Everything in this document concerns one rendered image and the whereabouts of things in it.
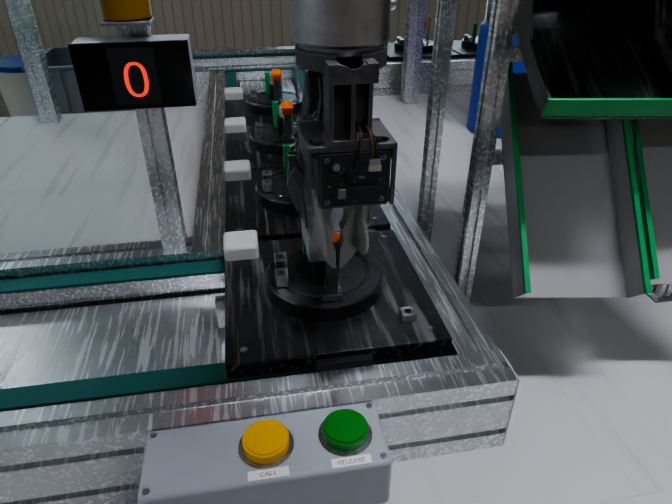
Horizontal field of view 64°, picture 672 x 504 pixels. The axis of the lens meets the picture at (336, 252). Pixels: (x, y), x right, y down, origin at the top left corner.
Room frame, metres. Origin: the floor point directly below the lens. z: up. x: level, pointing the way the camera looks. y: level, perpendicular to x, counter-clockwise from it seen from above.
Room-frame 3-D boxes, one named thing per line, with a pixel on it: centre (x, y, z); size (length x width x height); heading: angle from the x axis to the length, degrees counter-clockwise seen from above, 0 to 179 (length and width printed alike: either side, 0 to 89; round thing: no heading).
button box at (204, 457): (0.31, 0.06, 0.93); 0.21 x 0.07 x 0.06; 100
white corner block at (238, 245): (0.61, 0.13, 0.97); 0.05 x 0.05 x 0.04; 10
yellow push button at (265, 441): (0.31, 0.06, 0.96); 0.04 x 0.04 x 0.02
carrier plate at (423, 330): (0.53, 0.01, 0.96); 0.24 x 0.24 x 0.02; 10
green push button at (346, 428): (0.32, -0.01, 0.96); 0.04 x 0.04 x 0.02
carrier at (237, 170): (0.78, 0.06, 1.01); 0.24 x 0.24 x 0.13; 10
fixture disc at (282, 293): (0.53, 0.01, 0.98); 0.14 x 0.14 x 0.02
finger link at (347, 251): (0.43, -0.02, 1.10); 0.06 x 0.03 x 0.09; 10
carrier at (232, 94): (1.27, 0.14, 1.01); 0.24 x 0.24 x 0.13; 10
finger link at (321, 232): (0.43, 0.01, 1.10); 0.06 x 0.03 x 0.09; 10
